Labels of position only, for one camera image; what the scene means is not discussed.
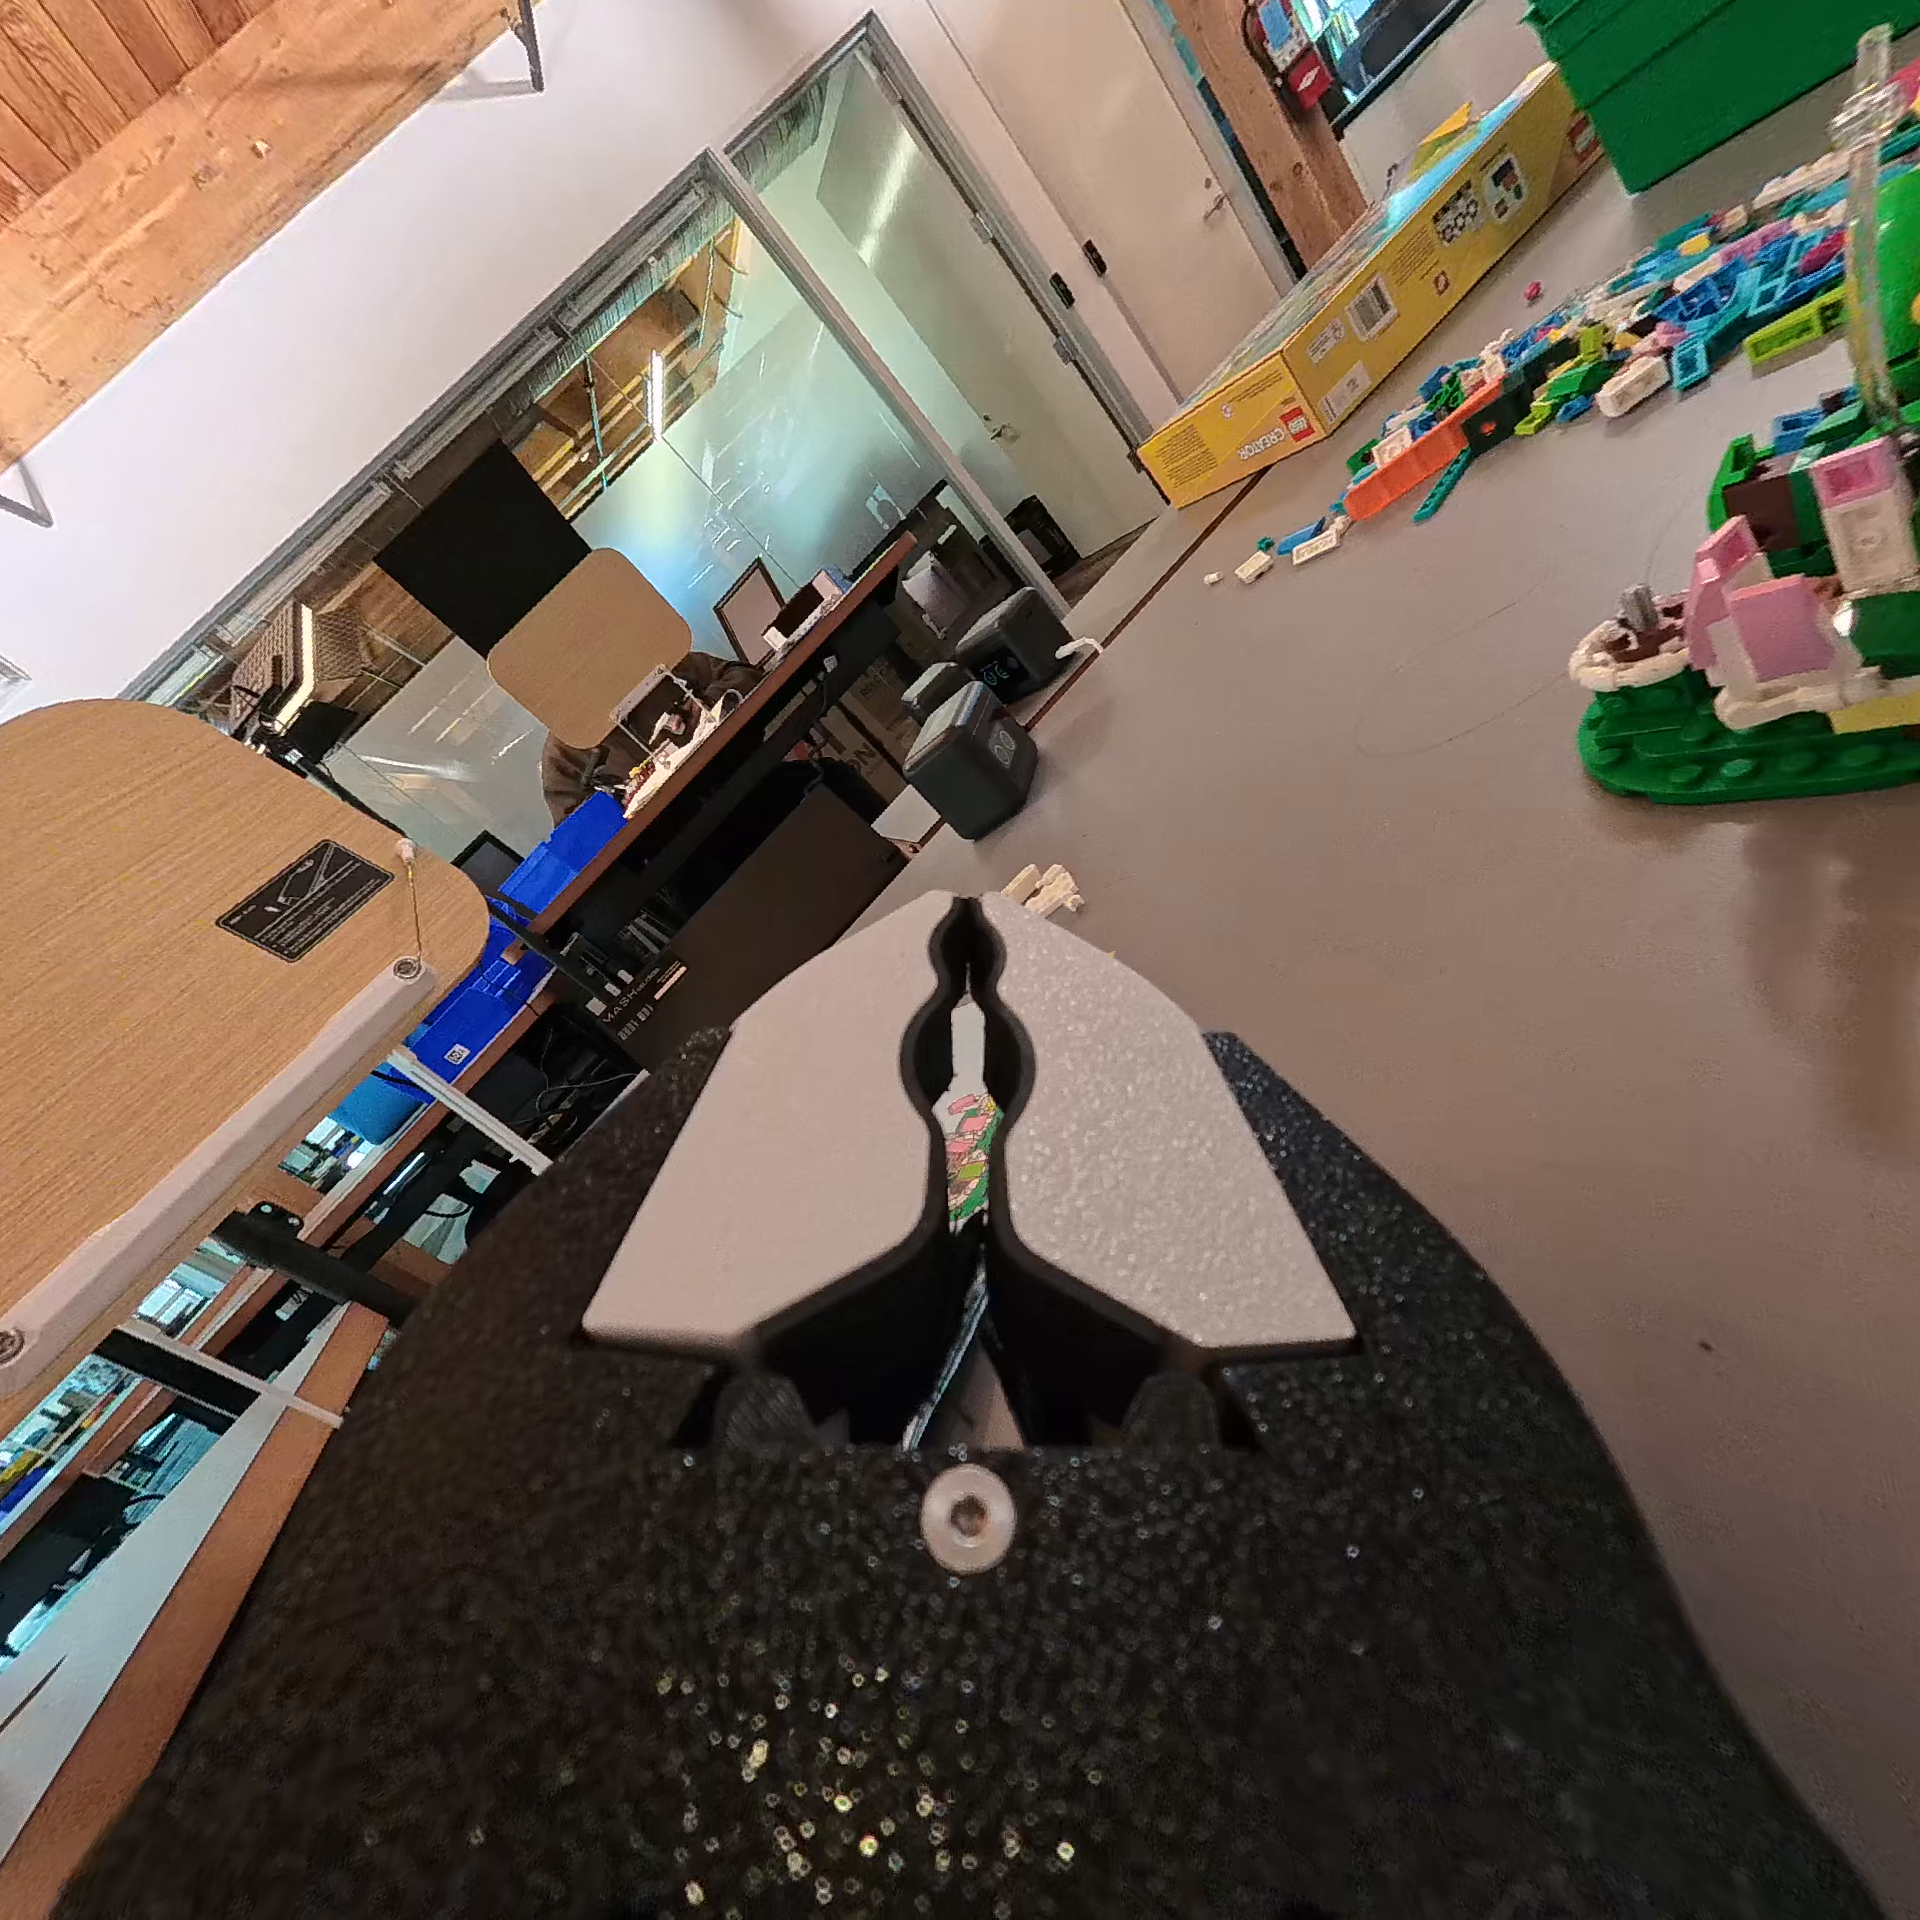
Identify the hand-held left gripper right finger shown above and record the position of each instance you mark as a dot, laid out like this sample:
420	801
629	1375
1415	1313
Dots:
1154	1154

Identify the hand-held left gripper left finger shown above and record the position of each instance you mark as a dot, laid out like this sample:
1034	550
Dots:
794	1143

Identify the colourful instruction booklet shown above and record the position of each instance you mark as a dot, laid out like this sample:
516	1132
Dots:
970	1154

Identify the pile of lego bricks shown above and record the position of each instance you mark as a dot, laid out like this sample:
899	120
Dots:
1713	297

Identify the small white lego pieces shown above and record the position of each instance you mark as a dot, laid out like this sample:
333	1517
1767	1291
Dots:
1051	889

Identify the green lego flower model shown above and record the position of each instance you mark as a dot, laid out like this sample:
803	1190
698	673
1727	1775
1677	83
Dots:
1663	750

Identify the yellow lego box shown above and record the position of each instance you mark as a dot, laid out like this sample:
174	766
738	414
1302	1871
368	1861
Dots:
1353	341

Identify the blue storage bin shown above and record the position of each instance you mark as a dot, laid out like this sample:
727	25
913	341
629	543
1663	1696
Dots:
479	1020
574	844

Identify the long dark desk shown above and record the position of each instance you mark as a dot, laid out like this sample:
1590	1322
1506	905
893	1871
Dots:
702	750

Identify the black portable power station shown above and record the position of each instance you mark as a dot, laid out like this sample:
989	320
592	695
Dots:
970	775

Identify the black power station with display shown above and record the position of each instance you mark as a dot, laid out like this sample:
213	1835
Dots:
1001	647

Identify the light wooden panel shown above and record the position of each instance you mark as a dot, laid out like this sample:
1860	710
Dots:
150	979

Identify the white door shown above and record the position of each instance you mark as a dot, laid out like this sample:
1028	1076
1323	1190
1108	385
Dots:
1112	135

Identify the green plastic bin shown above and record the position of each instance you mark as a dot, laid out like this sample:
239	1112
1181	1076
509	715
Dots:
1696	79

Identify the wooden post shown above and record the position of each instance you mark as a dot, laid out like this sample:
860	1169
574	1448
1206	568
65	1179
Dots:
1302	165

